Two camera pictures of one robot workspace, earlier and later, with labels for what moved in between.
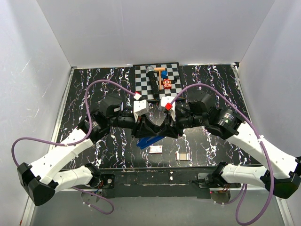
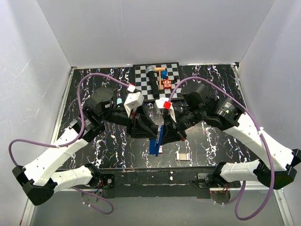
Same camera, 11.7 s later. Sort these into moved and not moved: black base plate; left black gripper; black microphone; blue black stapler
Moved: blue black stapler
Not moved: left black gripper; black microphone; black base plate
